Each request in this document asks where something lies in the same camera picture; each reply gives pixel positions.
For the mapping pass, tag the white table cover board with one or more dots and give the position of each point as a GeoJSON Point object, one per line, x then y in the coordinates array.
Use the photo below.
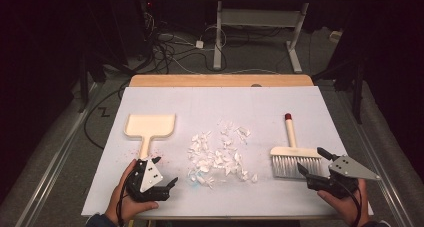
{"type": "Point", "coordinates": [216, 103]}

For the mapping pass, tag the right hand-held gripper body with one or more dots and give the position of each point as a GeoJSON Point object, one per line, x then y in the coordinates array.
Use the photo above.
{"type": "Point", "coordinates": [346, 170]}

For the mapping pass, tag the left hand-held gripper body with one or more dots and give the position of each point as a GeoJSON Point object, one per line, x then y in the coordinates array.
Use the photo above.
{"type": "Point", "coordinates": [148, 190]}

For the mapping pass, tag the metal bracket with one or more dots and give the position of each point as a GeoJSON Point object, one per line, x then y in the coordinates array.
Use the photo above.
{"type": "Point", "coordinates": [60, 147]}

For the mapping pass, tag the aluminium floor rail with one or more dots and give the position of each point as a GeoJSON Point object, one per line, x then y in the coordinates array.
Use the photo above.
{"type": "Point", "coordinates": [373, 147]}

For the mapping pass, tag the cream hand brush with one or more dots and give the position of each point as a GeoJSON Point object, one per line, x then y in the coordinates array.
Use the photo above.
{"type": "Point", "coordinates": [293, 152]}

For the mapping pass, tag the black metal stand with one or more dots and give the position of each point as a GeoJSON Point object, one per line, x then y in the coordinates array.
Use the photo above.
{"type": "Point", "coordinates": [358, 90]}

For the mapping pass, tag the person's right hand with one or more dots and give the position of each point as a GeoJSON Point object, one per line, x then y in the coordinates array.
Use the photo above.
{"type": "Point", "coordinates": [348, 208]}

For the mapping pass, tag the white power adapter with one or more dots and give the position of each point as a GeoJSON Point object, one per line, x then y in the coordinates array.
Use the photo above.
{"type": "Point", "coordinates": [199, 44]}

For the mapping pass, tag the pile of white paper scraps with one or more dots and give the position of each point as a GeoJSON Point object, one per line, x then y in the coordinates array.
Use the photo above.
{"type": "Point", "coordinates": [216, 158]}

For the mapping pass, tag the wooden table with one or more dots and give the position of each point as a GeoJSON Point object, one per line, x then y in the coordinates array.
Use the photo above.
{"type": "Point", "coordinates": [216, 80]}

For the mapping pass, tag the cream plastic dustpan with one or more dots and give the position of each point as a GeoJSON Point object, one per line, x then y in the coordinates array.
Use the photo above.
{"type": "Point", "coordinates": [150, 125]}

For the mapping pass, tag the white metal desk frame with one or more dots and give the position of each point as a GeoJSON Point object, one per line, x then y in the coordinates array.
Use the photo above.
{"type": "Point", "coordinates": [218, 37]}

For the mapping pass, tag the person's left hand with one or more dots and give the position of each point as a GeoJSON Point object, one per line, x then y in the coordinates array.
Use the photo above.
{"type": "Point", "coordinates": [128, 207]}

